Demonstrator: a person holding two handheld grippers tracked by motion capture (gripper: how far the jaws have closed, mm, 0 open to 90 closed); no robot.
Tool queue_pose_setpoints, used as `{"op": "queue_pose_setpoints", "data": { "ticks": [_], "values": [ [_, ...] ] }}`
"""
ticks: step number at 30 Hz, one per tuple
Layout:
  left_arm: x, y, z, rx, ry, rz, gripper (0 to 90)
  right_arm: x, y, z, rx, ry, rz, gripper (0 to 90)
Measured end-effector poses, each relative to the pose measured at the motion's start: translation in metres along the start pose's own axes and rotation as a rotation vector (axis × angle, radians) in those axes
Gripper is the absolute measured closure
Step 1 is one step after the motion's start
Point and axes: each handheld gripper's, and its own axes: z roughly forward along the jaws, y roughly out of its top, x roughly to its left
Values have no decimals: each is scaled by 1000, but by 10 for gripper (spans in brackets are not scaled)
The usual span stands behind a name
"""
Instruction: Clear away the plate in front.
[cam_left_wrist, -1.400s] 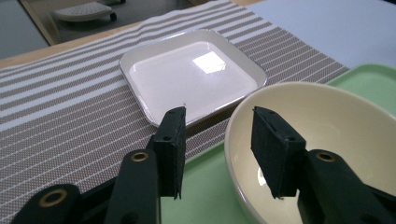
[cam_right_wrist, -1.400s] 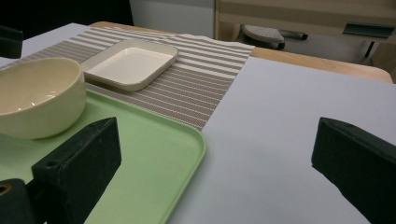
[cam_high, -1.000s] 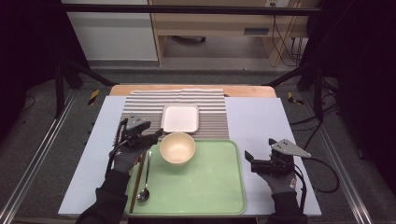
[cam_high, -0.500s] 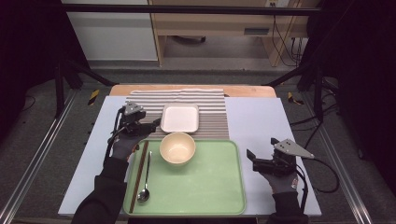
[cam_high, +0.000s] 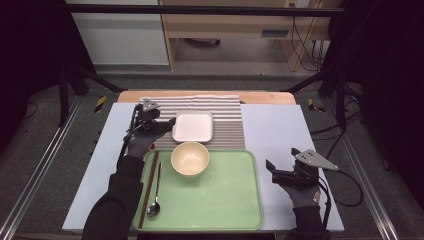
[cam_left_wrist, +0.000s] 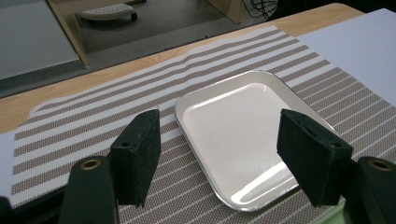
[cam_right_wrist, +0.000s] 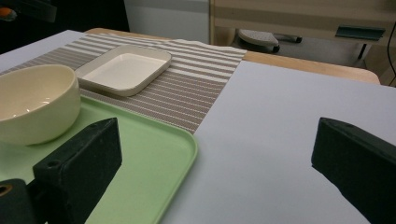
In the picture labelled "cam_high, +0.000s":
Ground aluminium rail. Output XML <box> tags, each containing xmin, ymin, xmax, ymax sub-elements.
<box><xmin>328</xmin><ymin>99</ymin><xmax>401</xmax><ymax>240</ymax></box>
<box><xmin>0</xmin><ymin>96</ymin><xmax>84</xmax><ymax>240</ymax></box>

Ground striped woven placemat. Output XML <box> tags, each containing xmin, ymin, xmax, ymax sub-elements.
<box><xmin>138</xmin><ymin>94</ymin><xmax>247</xmax><ymax>151</ymax></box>

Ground black metal stand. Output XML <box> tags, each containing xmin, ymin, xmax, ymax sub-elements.
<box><xmin>58</xmin><ymin>63</ymin><xmax>124</xmax><ymax>126</ymax></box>
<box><xmin>283</xmin><ymin>66</ymin><xmax>348</xmax><ymax>131</ymax></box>

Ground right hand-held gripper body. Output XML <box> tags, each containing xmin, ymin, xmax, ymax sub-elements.
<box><xmin>281</xmin><ymin>148</ymin><xmax>339</xmax><ymax>189</ymax></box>

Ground dark rounded object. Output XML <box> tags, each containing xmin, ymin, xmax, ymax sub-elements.
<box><xmin>184</xmin><ymin>38</ymin><xmax>222</xmax><ymax>48</ymax></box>

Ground hanging black desk cables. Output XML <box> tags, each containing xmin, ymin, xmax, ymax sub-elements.
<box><xmin>291</xmin><ymin>16</ymin><xmax>329</xmax><ymax>73</ymax></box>

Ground white square plate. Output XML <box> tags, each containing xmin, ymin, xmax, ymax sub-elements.
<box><xmin>171</xmin><ymin>110</ymin><xmax>214</xmax><ymax>144</ymax></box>

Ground dark curtain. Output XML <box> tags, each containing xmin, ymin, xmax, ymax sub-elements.
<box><xmin>328</xmin><ymin>0</ymin><xmax>424</xmax><ymax>211</ymax></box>
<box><xmin>0</xmin><ymin>0</ymin><xmax>98</xmax><ymax>148</ymax></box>

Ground hand-held gripper black cable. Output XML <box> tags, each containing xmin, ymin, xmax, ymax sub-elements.
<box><xmin>318</xmin><ymin>169</ymin><xmax>365</xmax><ymax>231</ymax></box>
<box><xmin>116</xmin><ymin>104</ymin><xmax>140</xmax><ymax>164</ymax></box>

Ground white cabinet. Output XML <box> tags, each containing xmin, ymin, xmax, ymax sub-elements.
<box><xmin>66</xmin><ymin>0</ymin><xmax>169</xmax><ymax>66</ymax></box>

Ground cream ceramic bowl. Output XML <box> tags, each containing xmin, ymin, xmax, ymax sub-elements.
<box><xmin>170</xmin><ymin>141</ymin><xmax>211</xmax><ymax>178</ymax></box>

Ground brown wooden chopstick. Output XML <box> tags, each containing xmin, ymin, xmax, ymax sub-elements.
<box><xmin>137</xmin><ymin>150</ymin><xmax>159</xmax><ymax>230</ymax></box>
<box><xmin>139</xmin><ymin>150</ymin><xmax>160</xmax><ymax>230</ymax></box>

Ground black floor cables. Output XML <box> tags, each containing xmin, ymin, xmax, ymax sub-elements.
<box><xmin>309</xmin><ymin>109</ymin><xmax>364</xmax><ymax>161</ymax></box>

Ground person's left hand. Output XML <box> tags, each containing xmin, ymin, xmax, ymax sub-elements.
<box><xmin>124</xmin><ymin>128</ymin><xmax>158</xmax><ymax>159</ymax></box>

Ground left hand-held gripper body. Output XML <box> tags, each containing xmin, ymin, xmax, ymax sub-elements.
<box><xmin>129</xmin><ymin>99</ymin><xmax>163</xmax><ymax>134</ymax></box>

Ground metal spoon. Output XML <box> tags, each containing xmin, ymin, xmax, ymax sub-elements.
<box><xmin>146</xmin><ymin>161</ymin><xmax>164</xmax><ymax>218</ymax></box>

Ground blue-grey desk label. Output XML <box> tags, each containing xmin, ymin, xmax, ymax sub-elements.
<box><xmin>260</xmin><ymin>29</ymin><xmax>290</xmax><ymax>38</ymax></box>

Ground black metal frame bar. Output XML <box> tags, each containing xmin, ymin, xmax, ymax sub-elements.
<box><xmin>66</xmin><ymin>3</ymin><xmax>344</xmax><ymax>18</ymax></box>

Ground green plastic tray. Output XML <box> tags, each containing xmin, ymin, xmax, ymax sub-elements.
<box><xmin>131</xmin><ymin>149</ymin><xmax>264</xmax><ymax>232</ymax></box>

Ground right hand-held gripper black cable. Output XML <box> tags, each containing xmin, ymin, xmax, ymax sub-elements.
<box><xmin>318</xmin><ymin>169</ymin><xmax>365</xmax><ymax>231</ymax></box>

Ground left hand-held gripper black cable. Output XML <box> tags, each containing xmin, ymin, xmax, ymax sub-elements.
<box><xmin>116</xmin><ymin>104</ymin><xmax>140</xmax><ymax>164</ymax></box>

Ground person's right hand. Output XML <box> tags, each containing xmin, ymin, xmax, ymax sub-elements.
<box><xmin>283</xmin><ymin>183</ymin><xmax>323</xmax><ymax>209</ymax></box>

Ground light wooden desk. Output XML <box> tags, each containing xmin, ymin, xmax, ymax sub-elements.
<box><xmin>159</xmin><ymin>0</ymin><xmax>344</xmax><ymax>73</ymax></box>

